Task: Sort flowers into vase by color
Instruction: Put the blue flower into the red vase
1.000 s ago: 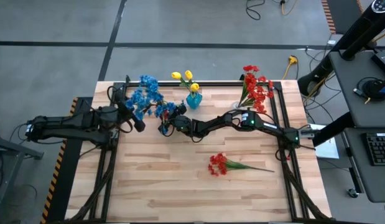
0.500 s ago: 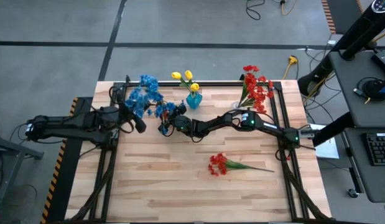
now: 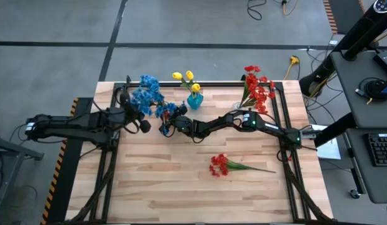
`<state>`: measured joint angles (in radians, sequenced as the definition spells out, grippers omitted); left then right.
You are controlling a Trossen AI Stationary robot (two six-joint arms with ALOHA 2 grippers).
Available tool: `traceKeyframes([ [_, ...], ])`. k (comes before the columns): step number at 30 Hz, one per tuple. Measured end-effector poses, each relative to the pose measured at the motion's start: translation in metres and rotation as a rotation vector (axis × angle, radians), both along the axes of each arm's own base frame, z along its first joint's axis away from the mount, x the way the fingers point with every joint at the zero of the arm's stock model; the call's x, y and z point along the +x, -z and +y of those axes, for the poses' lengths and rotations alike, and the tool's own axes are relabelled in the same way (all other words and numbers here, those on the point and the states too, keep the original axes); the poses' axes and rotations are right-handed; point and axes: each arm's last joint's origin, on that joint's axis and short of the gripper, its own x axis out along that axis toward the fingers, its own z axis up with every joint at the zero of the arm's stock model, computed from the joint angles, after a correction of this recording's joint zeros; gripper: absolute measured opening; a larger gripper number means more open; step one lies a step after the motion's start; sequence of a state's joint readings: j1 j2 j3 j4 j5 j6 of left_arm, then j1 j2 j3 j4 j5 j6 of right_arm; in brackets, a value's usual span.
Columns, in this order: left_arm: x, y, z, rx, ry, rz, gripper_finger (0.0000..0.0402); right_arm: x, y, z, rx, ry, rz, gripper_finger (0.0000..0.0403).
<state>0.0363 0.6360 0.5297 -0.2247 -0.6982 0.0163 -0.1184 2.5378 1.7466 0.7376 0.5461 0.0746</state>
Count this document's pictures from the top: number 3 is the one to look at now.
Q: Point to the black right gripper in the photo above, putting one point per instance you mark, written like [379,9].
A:
[183,125]

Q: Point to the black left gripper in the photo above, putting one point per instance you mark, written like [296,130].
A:
[128,115]

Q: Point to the red artificial flower bunch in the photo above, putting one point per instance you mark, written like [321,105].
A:
[219,164]
[262,97]
[251,79]

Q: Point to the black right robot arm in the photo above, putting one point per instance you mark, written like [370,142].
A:
[274,128]

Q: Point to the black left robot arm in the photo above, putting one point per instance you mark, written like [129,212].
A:
[71,125]

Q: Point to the red glass vase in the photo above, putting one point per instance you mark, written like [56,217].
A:
[164,115]

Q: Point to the turquoise glass vase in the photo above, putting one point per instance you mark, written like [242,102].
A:
[194,101]

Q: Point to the clear cut-glass vase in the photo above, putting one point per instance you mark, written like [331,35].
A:
[237,106]

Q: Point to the black plate with hazard stripes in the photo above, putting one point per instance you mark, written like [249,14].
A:
[68,187]

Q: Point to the grey metal stand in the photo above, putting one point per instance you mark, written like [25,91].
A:
[12,150]

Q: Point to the white paper sheet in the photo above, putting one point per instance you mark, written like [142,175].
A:
[329,151]

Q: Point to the grey desk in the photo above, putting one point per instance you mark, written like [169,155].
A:
[362,109]

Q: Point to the black caster wheel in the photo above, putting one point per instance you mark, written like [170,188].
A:
[354,193]

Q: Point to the black mat with striped edge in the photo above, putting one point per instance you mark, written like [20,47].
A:
[346,12]

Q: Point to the black tower fan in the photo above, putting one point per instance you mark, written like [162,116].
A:
[362,28]

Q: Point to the black keyboard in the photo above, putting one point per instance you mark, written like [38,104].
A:
[382,150]

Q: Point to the black aluminium table frame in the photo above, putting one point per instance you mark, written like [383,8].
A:
[212,84]

